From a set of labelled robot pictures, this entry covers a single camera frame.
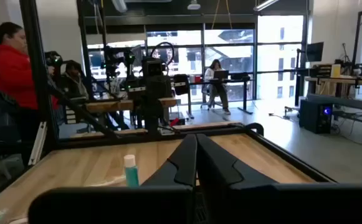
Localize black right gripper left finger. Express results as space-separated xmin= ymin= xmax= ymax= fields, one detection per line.
xmin=27 ymin=133 xmax=198 ymax=224

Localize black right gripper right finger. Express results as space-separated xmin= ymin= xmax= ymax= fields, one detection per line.
xmin=196 ymin=133 xmax=362 ymax=224

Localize teal mouthwash bottle white cap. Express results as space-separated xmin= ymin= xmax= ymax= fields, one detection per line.
xmin=123 ymin=154 xmax=140 ymax=187

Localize black computer tower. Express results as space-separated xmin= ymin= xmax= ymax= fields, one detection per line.
xmin=298 ymin=98 xmax=335 ymax=135

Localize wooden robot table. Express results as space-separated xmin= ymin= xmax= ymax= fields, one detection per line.
xmin=85 ymin=96 xmax=178 ymax=113

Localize wooden workbench grey legs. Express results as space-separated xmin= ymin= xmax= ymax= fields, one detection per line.
xmin=304 ymin=75 xmax=362 ymax=147

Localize black standing desk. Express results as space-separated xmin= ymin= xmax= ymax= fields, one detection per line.
xmin=185 ymin=76 xmax=254 ymax=119

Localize person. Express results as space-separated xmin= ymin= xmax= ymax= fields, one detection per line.
xmin=0 ymin=21 xmax=60 ymax=169
xmin=59 ymin=60 xmax=90 ymax=102
xmin=204 ymin=58 xmax=231 ymax=115

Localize small yellow canister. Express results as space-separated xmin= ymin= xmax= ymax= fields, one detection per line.
xmin=330 ymin=63 xmax=342 ymax=78

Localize black office chair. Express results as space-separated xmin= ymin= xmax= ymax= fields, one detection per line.
xmin=173 ymin=73 xmax=191 ymax=96

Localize dark laptop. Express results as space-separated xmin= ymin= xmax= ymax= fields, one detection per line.
xmin=213 ymin=70 xmax=230 ymax=80

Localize white aluminium rail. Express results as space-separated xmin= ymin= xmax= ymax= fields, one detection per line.
xmin=27 ymin=121 xmax=48 ymax=166

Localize black monitor on post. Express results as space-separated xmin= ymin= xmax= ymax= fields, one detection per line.
xmin=305 ymin=42 xmax=325 ymax=63

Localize black aluminium extrusion frame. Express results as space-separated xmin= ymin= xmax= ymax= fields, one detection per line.
xmin=0 ymin=0 xmax=336 ymax=208

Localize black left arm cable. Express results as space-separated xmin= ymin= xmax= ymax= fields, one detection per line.
xmin=149 ymin=41 xmax=176 ymax=75

